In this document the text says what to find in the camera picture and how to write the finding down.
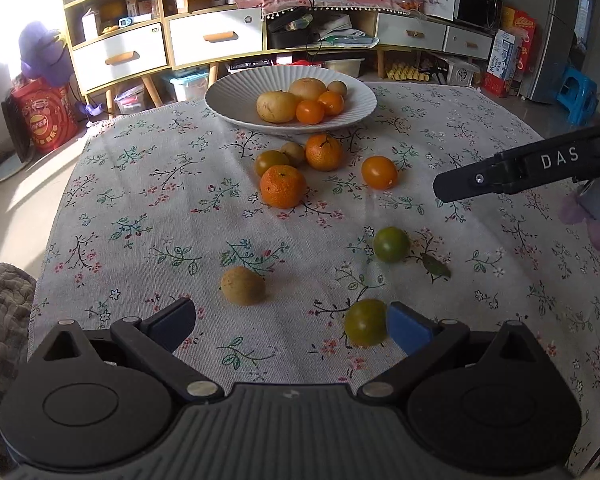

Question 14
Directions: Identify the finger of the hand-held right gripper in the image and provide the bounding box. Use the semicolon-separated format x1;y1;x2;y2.
432;120;600;204

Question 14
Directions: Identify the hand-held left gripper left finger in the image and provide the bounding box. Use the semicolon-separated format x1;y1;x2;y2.
27;298;225;403

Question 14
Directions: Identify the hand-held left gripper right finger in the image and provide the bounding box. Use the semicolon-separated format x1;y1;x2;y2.
357;302;563;401

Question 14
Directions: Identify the yellow-green tangerine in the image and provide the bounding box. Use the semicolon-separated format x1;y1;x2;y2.
343;298;388;348

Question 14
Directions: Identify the green unripe tangerine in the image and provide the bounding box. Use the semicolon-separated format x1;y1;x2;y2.
373;226;411;263

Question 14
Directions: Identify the smooth small orange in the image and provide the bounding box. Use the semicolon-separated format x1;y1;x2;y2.
317;90;346;116
361;155;399;191
295;99;326;126

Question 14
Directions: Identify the orange tangerine with stem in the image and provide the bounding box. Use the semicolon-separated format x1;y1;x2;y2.
305;132;344;172

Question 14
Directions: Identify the green-orange tangerine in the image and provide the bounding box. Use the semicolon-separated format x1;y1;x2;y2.
254;150;291;178

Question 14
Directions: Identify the tan round pear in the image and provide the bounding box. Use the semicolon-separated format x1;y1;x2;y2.
287;77;327;102

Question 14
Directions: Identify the yellow round pear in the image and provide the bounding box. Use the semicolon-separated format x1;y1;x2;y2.
256;90;299;124

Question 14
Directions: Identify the white ribbed plate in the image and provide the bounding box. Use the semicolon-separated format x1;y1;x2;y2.
204;67;378;135

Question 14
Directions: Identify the green leaf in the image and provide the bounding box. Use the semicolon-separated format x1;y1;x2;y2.
421;253;452;279

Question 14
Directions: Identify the low red carton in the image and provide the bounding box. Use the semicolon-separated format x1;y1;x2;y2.
481;72;513;98

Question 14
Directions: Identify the white printed basket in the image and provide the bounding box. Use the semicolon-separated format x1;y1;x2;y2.
445;57;481;86

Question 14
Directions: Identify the floral tablecloth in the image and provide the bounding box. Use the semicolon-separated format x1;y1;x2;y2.
27;80;600;476

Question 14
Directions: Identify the white and blue carton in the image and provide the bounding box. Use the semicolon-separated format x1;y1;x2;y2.
487;29;523;81

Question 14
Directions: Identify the yellow egg carton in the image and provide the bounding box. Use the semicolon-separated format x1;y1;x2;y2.
384;62;431;82

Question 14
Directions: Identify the blue plastic stool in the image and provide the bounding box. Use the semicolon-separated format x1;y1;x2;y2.
555;66;600;126

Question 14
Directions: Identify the tall red carton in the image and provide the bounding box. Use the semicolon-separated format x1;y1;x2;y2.
500;6;537;61

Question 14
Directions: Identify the low wooden drawer cabinet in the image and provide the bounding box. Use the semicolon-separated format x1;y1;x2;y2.
265;7;496;81

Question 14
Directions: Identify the grey refrigerator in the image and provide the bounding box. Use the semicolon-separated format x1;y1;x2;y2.
517;0;600;106

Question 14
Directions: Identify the grey knit blanket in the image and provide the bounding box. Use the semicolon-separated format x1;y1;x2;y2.
0;262;37;466

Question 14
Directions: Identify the low clear storage box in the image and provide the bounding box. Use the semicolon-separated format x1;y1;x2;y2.
325;57;366;78

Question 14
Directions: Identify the black microwave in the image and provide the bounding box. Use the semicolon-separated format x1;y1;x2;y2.
452;0;503;23

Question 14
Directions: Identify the clear box with teal lid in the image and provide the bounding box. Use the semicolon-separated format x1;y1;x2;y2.
162;71;211;103

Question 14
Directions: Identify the red printed gift bag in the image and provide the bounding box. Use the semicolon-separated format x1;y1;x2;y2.
11;77;81;155

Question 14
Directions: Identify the black case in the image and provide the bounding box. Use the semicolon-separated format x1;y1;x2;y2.
267;14;315;50

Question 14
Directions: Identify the black flat board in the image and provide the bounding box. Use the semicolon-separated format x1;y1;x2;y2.
0;95;33;166

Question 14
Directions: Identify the clear box with black lid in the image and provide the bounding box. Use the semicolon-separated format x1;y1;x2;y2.
229;57;281;73

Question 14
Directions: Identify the tall wooden shelf cabinet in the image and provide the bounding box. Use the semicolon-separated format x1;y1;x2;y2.
57;0;173;111

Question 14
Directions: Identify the wooden single drawer cabinet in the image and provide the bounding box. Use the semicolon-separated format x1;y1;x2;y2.
164;6;268;93

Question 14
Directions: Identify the purple plush toy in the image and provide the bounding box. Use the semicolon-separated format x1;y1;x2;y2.
20;21;76;88

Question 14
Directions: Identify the cardboard box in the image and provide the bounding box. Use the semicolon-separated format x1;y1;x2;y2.
175;0;226;13

